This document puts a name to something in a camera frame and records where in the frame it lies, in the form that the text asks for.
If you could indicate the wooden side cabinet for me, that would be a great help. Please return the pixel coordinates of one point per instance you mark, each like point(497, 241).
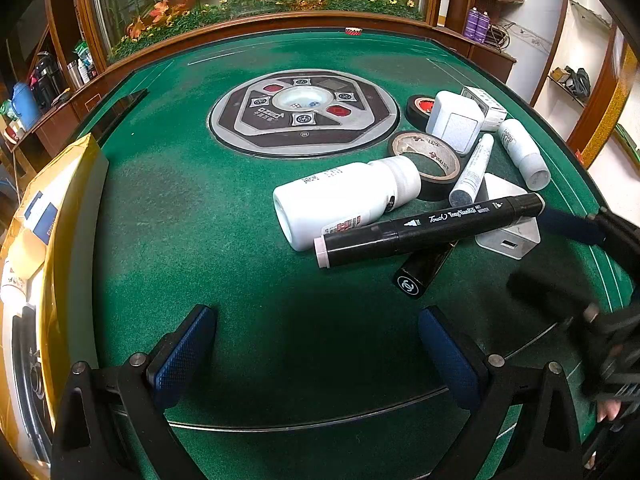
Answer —
point(480, 62)

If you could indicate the black marker pen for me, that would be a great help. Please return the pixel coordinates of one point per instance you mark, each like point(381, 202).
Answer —
point(425, 230)

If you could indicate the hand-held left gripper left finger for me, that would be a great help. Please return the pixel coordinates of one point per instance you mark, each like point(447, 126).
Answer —
point(175, 360)

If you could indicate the blue thermos jug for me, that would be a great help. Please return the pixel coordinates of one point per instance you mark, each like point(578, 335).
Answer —
point(25, 107)

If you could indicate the white paint marker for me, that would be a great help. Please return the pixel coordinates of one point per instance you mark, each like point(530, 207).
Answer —
point(472, 170)

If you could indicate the black round ribbed object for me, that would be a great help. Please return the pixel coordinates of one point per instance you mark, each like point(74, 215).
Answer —
point(32, 385)

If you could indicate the white wall switch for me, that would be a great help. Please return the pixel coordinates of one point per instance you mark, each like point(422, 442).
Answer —
point(455, 122)

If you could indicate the black thermos flask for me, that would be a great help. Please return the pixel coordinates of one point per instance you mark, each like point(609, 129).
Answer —
point(45, 82)

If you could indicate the yellow black shelf item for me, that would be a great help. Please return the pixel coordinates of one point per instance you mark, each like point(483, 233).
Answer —
point(560, 75)

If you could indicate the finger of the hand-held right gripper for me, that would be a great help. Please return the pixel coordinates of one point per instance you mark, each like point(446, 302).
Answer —
point(545, 292)
point(570, 227)

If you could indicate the black tape roll red label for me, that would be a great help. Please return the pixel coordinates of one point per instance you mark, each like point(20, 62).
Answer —
point(414, 110)

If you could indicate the green packet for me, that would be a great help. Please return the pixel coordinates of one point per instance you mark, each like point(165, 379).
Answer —
point(85, 60)

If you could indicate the black tape roll beige core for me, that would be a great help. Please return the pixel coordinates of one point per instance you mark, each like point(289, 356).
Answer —
point(442, 180)

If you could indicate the purple spray can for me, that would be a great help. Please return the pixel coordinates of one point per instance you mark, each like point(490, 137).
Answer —
point(482, 25)
point(470, 22)

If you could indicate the small white printed box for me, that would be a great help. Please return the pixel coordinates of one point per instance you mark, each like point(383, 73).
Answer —
point(492, 105)

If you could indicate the large white pill bottle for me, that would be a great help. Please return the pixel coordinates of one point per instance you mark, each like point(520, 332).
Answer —
point(330, 200)

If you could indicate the steel cup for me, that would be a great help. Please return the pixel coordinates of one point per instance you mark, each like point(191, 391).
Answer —
point(75, 74)

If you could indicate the small white bottle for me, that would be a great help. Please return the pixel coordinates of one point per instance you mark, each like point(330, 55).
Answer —
point(522, 152)

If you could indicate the person's right hand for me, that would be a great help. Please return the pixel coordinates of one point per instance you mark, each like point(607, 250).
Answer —
point(609, 411)

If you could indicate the round table control panel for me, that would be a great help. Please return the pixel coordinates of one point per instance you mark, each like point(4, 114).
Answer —
point(250, 125)

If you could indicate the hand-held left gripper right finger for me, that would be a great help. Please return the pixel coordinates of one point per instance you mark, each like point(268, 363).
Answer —
point(450, 360)

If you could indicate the yellow cardboard box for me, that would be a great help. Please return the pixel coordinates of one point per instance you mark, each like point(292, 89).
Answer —
point(75, 200)

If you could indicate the brown cardboard packet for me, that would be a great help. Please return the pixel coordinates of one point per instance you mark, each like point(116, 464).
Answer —
point(27, 257)

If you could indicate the white charger adapter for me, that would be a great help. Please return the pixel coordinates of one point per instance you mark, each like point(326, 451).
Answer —
point(510, 240)

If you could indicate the black lipstick tube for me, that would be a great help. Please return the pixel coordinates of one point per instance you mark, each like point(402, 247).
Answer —
point(415, 277)

